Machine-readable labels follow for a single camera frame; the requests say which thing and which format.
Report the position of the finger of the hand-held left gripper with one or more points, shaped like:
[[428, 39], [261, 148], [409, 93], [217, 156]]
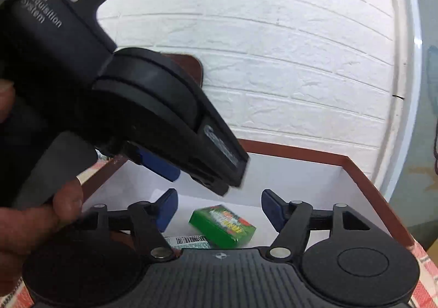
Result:
[[219, 147], [157, 166]]

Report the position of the red plaid blanket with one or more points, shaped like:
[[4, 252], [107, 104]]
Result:
[[424, 277]]

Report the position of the brown wooden headboard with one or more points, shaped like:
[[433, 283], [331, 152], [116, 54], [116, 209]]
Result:
[[186, 67]]

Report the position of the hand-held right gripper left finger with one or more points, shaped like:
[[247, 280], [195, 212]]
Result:
[[167, 209]]

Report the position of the white post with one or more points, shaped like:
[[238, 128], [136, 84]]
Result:
[[400, 55]]

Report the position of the brown-rimmed storage box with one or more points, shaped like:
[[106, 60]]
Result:
[[308, 185]]

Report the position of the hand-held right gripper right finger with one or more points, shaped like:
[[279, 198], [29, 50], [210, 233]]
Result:
[[272, 207]]

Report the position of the person's left hand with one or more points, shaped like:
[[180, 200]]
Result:
[[30, 222]]

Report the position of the green snack packet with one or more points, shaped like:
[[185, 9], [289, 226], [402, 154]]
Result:
[[222, 226]]

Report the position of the white barcode packet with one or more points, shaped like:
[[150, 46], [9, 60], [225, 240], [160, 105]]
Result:
[[190, 241]]

